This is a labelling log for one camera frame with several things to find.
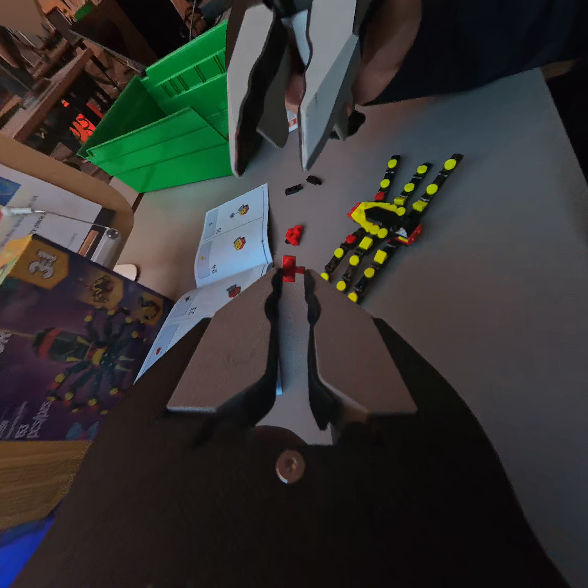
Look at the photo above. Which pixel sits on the green plastic bin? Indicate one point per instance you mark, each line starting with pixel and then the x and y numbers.
pixel 160 147

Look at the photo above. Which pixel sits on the open lego instruction booklet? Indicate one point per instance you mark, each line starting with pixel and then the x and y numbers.
pixel 239 234

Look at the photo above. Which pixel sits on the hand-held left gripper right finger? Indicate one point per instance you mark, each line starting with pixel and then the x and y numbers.
pixel 358 363

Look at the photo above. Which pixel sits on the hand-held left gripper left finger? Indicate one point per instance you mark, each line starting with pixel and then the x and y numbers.
pixel 229 353

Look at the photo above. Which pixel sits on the printed task instruction sheet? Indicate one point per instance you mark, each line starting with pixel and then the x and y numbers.
pixel 50 206

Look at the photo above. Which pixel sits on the person's right forearm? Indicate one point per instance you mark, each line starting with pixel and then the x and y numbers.
pixel 482 41

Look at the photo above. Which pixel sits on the black yellow lego spider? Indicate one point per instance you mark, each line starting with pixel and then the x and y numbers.
pixel 390 225

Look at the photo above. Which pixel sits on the wooden sheet stand board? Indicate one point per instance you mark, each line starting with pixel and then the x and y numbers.
pixel 110 202

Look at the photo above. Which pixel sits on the small black lego piece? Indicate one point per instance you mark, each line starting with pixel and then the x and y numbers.
pixel 314 180
pixel 294 189

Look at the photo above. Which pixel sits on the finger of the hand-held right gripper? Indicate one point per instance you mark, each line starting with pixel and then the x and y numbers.
pixel 328 87
pixel 250 59

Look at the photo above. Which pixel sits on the purple yellow lego box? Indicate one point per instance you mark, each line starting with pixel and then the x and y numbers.
pixel 69 344

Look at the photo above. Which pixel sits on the red chunky lego piece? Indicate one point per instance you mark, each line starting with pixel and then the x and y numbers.
pixel 294 234

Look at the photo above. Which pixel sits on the person's right hand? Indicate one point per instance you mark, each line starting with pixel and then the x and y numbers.
pixel 390 59

